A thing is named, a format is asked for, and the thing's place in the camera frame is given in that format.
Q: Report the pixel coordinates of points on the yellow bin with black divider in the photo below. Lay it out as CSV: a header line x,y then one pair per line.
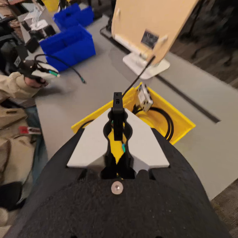
x,y
178,120

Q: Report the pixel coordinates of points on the person's left forearm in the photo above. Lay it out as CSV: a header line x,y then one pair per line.
x,y
14,85

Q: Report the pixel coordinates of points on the blue bin with black divider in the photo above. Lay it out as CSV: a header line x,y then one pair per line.
x,y
74,50

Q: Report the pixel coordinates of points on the black power adapter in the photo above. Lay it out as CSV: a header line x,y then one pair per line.
x,y
49,30
33,45

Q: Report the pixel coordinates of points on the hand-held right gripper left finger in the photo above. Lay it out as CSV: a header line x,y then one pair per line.
x,y
89,148

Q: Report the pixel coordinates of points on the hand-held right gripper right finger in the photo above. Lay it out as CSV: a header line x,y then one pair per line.
x,y
148,148

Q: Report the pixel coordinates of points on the blue compartment bin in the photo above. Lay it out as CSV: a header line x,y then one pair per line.
x,y
74,16

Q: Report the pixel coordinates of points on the person's beige jacket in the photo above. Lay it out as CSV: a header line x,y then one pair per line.
x,y
14,148

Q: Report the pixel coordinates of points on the wooden board book stand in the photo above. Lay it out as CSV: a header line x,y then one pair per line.
x,y
145,16

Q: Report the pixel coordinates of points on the person's left hand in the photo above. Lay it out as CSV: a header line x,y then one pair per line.
x,y
31,82

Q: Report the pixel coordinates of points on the grey HDMI adapter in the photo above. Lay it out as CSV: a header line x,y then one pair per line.
x,y
144,98

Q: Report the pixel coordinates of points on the white folding stand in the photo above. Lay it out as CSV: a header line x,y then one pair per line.
x,y
37,18

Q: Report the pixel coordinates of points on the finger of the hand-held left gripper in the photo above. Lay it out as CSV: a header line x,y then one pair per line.
x,y
41,74
45,66

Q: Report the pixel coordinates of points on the person's blue jeans leg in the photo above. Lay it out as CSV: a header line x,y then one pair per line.
x,y
40,148

